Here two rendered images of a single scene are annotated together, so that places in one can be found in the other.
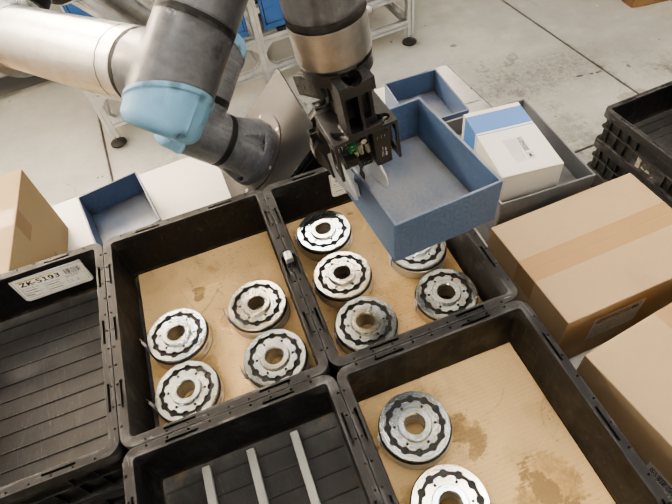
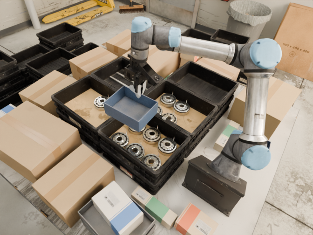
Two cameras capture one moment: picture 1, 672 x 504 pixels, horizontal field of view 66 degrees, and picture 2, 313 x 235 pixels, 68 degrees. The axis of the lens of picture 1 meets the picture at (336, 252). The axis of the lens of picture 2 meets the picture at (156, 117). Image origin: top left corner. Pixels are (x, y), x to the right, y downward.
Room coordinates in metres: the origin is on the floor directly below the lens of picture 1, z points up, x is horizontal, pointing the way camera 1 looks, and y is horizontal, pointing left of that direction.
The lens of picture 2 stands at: (1.14, -0.55, 1.86)
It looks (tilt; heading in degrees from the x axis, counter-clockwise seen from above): 47 degrees down; 137
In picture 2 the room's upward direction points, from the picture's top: 5 degrees clockwise
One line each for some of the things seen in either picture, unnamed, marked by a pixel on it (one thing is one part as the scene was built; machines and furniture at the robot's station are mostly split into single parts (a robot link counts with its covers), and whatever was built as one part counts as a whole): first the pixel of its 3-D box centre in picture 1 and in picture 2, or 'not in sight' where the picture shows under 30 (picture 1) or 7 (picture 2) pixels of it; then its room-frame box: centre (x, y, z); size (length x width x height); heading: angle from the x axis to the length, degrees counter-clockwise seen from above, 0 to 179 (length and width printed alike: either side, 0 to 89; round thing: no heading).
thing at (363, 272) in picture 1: (342, 274); (152, 134); (0.54, 0.00, 0.86); 0.10 x 0.10 x 0.01
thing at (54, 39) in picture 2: not in sight; (64, 50); (-1.37, 0.25, 0.37); 0.40 x 0.30 x 0.45; 105
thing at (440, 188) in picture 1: (408, 173); (131, 107); (0.50, -0.11, 1.10); 0.20 x 0.15 x 0.07; 16
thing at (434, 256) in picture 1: (417, 246); (134, 150); (0.57, -0.15, 0.86); 0.10 x 0.10 x 0.01
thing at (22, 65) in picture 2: not in sight; (35, 69); (-1.27, -0.14, 0.31); 0.40 x 0.30 x 0.34; 105
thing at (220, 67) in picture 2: not in sight; (213, 75); (0.32, 0.81, 0.78); 0.30 x 0.22 x 0.16; 8
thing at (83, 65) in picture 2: not in sight; (95, 67); (-0.31, 0.11, 0.78); 0.30 x 0.22 x 0.16; 99
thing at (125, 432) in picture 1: (205, 301); (177, 105); (0.49, 0.22, 0.92); 0.40 x 0.30 x 0.02; 12
